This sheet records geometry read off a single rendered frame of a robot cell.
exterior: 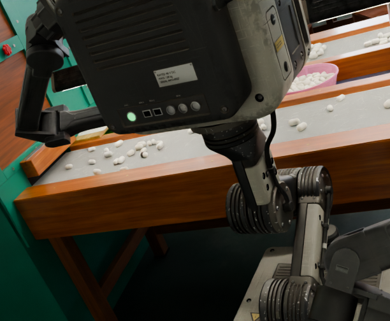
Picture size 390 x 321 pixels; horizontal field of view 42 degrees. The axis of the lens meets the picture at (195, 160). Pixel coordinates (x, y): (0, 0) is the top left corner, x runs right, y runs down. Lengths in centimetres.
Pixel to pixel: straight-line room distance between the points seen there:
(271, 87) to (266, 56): 5
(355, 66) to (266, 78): 137
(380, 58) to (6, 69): 145
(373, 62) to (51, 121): 126
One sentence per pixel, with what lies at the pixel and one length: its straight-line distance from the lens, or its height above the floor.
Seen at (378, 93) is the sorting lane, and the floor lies 74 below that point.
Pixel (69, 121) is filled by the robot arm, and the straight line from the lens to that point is 142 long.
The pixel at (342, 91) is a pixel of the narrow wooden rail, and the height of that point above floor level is 76.
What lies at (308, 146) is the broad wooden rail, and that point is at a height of 77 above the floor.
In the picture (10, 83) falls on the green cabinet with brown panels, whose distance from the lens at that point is 211.
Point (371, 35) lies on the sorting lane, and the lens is 239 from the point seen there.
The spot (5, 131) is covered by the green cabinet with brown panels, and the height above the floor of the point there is 98.
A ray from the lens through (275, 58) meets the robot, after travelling 77.
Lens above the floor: 142
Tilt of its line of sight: 24 degrees down
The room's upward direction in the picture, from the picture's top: 21 degrees counter-clockwise
